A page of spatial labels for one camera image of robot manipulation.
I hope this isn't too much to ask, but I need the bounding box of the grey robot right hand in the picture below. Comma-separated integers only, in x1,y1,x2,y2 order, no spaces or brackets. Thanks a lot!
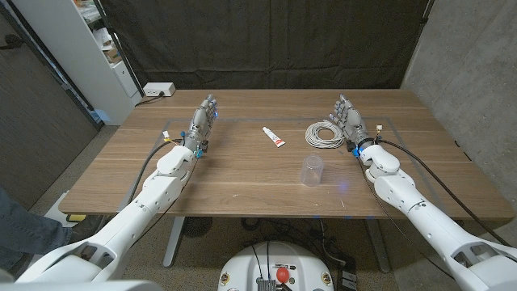
329,94,375,154

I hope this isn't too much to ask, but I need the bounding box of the black backdrop curtain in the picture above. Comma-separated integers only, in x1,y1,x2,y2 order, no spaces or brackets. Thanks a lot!
99,0,435,91

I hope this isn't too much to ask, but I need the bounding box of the coiled white cable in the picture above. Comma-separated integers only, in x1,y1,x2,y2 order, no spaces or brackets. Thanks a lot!
305,120,346,150

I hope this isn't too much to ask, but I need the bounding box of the black door handle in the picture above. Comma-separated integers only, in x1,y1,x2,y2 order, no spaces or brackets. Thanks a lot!
0,34,24,51

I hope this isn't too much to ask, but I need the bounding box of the white shelf cabinet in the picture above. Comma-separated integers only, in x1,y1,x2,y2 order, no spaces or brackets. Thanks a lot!
11,0,143,126

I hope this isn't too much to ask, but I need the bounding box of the round black fan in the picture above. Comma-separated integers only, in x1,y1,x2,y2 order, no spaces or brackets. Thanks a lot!
182,217,213,238

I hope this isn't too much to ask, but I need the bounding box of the grey metal table leg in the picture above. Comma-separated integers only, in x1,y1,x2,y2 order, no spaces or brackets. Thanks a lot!
365,219,391,274
162,216,186,268

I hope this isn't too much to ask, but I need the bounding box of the clear plastic cup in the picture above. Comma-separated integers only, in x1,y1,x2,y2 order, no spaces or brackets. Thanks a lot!
300,154,325,188

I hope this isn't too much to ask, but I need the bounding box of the dark shoe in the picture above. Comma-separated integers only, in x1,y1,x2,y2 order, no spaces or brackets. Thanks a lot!
66,214,107,244

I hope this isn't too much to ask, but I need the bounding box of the white power strip box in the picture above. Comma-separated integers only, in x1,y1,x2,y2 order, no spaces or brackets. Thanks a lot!
142,82,177,98

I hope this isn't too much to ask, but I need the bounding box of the white red toothpaste tube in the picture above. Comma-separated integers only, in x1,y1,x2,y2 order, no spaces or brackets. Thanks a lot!
262,126,286,149

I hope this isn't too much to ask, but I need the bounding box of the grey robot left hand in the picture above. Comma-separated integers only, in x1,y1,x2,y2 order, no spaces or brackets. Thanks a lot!
182,94,220,159

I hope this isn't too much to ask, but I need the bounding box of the black backdrop stand pole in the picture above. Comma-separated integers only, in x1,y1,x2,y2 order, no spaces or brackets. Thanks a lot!
419,0,435,25
92,0,145,98

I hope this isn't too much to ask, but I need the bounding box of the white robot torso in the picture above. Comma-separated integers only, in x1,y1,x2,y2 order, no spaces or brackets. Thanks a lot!
216,241,335,291

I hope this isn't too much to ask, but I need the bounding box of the small cardboard box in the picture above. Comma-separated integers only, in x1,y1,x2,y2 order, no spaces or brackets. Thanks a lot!
103,46,122,65

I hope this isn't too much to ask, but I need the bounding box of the person's leg in jeans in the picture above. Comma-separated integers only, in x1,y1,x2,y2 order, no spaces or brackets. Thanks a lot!
0,188,74,272

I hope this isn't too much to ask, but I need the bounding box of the black floor power strip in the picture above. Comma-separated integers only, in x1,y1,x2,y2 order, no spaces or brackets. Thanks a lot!
337,268,359,291

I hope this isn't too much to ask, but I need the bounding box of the black power cord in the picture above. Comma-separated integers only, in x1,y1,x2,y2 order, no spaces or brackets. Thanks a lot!
135,91,165,107

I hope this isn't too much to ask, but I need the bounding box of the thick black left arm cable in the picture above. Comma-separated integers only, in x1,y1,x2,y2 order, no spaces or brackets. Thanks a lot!
128,139,185,203

